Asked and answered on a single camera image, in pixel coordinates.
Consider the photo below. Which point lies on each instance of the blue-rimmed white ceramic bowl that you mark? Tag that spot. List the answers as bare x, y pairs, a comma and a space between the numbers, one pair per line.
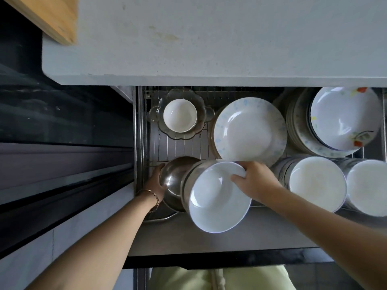
216, 202

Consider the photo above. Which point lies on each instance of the small white bowl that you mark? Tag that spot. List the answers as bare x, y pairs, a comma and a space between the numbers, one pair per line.
180, 115

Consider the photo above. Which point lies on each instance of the person's right thumb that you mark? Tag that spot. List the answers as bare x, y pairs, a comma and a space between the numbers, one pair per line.
238, 178

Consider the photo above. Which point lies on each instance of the person's right forearm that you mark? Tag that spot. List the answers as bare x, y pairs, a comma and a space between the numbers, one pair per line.
329, 235

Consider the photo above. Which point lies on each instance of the wooden cutting board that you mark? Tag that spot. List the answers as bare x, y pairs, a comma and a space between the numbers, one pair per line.
50, 16

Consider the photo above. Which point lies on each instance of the person's left forearm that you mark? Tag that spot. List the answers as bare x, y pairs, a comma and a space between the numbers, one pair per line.
99, 247

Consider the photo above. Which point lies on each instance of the grey drawer front panel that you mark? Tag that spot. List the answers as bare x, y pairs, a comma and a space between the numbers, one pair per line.
169, 235

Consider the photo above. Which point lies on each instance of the person's right hand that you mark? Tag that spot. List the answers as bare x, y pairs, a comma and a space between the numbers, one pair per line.
258, 182

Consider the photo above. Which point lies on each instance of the stack of mixed plates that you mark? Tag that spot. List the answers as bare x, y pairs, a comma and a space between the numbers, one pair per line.
299, 132

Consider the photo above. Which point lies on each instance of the stainless steel bowl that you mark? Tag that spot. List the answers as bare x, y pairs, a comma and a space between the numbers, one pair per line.
174, 178

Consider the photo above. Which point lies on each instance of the clear glass flower-shaped dish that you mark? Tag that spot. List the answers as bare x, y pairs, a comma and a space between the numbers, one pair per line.
201, 107

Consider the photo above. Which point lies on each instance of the person's left hand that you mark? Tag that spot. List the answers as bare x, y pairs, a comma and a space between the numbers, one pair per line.
152, 185

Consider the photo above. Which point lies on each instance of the black glass-front oven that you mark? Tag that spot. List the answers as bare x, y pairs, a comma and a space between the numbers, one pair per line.
60, 117

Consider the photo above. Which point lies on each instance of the stack of blue-flowered plates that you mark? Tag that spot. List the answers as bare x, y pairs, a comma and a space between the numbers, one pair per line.
249, 131

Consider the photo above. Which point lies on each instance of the pale yellow garment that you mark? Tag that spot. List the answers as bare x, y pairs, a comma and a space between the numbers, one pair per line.
187, 279

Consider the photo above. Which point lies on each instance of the stack of white bowls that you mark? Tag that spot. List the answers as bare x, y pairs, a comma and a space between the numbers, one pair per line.
317, 182
367, 187

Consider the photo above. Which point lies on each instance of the person's left thumb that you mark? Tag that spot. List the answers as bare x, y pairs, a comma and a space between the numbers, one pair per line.
163, 188

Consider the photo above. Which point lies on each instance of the red-flowered white deep plate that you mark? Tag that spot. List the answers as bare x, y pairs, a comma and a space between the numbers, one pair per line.
344, 117

